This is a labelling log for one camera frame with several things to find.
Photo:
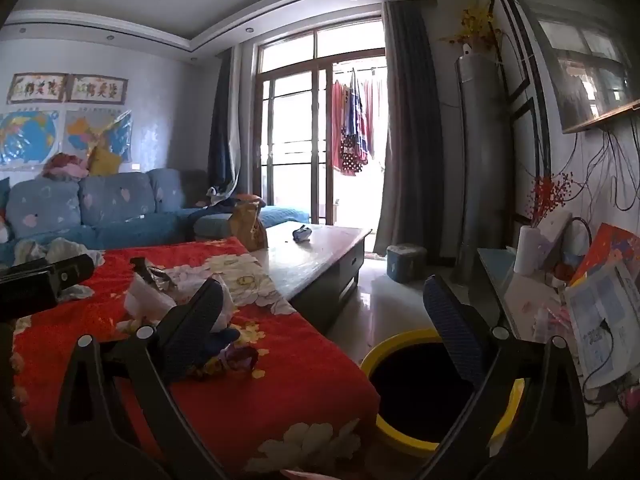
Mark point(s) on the brown framed glass door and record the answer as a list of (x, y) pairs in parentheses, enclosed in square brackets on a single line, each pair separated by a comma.
[(295, 135)]

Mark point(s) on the dark blue curtain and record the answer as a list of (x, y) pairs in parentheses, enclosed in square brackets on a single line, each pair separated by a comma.
[(222, 135)]

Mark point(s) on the glossy coffee table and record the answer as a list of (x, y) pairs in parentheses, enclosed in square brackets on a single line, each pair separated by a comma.
[(320, 255)]

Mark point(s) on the yellow bin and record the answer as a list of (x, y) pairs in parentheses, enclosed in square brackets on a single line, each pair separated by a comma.
[(415, 395)]

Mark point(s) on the yellow cushion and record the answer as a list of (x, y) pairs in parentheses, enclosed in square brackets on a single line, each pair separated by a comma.
[(105, 162)]

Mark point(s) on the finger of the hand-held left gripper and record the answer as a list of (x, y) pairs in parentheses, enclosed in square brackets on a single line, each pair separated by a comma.
[(75, 268)]

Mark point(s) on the red floral blanket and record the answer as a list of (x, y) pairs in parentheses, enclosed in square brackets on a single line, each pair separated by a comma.
[(280, 400)]

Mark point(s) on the white cardboard box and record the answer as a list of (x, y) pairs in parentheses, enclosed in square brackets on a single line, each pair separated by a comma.
[(557, 227)]

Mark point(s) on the white printed paper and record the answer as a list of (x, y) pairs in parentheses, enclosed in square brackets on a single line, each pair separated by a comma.
[(600, 310)]

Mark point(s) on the wall-mounted television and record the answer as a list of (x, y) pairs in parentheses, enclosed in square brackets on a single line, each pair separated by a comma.
[(575, 70)]

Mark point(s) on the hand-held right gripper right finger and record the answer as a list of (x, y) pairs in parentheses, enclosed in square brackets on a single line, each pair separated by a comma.
[(450, 320)]

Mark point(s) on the framed calligraphy picture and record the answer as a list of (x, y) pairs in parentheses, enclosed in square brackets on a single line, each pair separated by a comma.
[(97, 91), (37, 89)]

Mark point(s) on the brown paper bag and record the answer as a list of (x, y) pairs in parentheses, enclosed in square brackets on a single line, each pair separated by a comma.
[(245, 227)]

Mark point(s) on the silver foil wrapper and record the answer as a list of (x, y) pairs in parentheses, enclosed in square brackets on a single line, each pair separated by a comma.
[(152, 272)]

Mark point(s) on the white foam fruit net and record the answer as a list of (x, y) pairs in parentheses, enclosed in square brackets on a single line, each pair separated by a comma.
[(145, 302)]

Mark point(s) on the glass television stand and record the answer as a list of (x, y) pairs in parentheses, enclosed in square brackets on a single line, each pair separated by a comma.
[(505, 280)]

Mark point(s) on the grey standing air conditioner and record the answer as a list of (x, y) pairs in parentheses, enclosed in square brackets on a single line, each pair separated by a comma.
[(482, 160)]

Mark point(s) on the small blue object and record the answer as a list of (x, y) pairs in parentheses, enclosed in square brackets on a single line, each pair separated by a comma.
[(301, 233)]

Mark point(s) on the grey crumpled cloth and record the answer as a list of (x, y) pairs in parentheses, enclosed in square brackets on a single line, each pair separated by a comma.
[(65, 247)]

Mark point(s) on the clear plastic packet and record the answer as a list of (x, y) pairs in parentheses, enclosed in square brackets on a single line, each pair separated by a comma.
[(547, 322)]

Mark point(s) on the blue storage box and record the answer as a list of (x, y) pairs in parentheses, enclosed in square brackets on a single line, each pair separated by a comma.
[(405, 265)]

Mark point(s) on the dark garment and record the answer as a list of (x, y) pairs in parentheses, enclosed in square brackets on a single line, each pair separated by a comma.
[(225, 201)]

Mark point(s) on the grey curtain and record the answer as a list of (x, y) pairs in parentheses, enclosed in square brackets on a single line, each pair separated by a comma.
[(410, 135)]

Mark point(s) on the pile of colourful clothes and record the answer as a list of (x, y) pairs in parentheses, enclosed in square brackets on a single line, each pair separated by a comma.
[(62, 165)]

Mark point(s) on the yellow artificial flowers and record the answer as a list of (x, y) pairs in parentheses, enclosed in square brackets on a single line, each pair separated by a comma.
[(472, 27)]

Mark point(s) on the world map poster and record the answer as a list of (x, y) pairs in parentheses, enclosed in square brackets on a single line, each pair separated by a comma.
[(25, 135)]

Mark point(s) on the blue patterned sofa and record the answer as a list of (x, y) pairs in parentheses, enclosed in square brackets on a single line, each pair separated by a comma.
[(115, 200)]

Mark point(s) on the hanging laundry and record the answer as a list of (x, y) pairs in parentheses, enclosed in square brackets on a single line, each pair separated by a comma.
[(352, 135)]

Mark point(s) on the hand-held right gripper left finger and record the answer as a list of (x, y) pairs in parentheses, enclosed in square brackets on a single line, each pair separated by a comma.
[(200, 330)]

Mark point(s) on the red picture book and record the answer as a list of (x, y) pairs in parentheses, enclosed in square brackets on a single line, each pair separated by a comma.
[(610, 250)]

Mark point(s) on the country map poster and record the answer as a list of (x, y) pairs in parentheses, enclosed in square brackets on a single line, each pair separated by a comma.
[(85, 132)]

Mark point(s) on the pink brown snack wrapper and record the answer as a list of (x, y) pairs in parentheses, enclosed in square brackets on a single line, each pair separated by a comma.
[(240, 357)]

